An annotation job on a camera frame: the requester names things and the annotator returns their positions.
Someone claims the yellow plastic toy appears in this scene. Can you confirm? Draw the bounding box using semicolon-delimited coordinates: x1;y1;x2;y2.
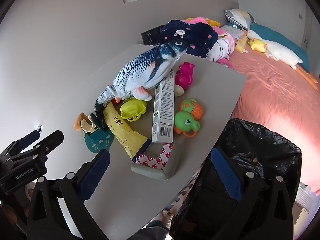
120;98;147;122

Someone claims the grey foam corner guard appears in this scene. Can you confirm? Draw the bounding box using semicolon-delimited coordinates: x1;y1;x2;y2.
130;141;182;181

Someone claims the yellow cloth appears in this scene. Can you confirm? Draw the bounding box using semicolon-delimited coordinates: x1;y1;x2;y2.
186;17;221;28

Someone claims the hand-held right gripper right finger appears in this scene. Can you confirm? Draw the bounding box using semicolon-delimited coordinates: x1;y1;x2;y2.
210;147;293;240

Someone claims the light blue pillow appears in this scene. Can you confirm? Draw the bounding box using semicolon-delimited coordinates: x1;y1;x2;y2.
220;24;244;40

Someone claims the blue fish plush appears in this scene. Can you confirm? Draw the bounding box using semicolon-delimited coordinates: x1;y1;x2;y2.
94;40;188;130

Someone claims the yellow corn plush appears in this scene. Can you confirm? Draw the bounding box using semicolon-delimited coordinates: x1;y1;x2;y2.
236;34;248;53

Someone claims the long white cardboard box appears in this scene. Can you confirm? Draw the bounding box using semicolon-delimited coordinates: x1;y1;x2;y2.
151;76;175;143

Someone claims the patchwork pillow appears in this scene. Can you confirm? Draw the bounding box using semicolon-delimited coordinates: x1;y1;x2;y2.
224;9;255;30

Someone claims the yellow packet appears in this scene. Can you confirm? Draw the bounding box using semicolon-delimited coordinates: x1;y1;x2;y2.
103;102;152;160

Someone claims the bed with pink sheet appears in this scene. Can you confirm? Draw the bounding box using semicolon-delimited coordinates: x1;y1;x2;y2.
226;25;320;195

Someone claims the white goose plush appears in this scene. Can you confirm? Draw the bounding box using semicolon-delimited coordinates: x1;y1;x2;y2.
246;29;319;91

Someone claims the pink plastic toy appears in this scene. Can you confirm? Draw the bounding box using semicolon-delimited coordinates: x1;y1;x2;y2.
174;62;196;89

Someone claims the foam puzzle floor mat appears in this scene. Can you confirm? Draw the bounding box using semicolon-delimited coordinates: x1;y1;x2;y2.
291;181;320;240

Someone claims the person's leg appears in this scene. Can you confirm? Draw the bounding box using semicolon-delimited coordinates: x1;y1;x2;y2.
134;219;173;240

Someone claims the teal pillow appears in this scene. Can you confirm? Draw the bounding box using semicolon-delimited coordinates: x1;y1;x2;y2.
249;23;310;72

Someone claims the navy printed blanket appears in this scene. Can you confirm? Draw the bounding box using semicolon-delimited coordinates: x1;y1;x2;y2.
157;19;219;59

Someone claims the teal spotted toy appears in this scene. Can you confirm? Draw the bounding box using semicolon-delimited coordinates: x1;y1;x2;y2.
84;127;114;153

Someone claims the pink printed blanket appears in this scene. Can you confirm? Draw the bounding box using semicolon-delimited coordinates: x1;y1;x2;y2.
207;27;237;63

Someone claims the black wall socket panel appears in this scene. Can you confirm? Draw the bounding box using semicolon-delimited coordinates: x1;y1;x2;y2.
141;26;165;46

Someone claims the pink patterned cloth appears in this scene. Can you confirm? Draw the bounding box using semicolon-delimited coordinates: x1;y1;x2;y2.
216;57;234;69

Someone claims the pink fluffy cloth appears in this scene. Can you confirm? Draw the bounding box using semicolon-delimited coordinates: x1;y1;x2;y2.
185;17;210;26

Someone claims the green and orange toy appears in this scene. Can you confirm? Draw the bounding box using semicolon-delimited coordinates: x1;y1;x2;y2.
173;99;203;137

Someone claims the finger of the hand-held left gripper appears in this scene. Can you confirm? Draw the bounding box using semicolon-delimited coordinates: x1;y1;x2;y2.
4;129;43;157
14;129;65;162

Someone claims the person's left hand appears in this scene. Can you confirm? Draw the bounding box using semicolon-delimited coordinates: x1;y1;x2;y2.
0;204;19;224

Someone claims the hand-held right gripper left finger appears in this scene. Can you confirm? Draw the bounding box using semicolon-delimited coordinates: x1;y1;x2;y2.
26;149;112;240

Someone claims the yellow duck plush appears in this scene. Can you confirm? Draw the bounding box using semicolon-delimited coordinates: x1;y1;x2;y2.
247;37;268;54

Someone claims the black trash bag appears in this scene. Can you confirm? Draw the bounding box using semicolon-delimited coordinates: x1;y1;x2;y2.
169;118;302;240

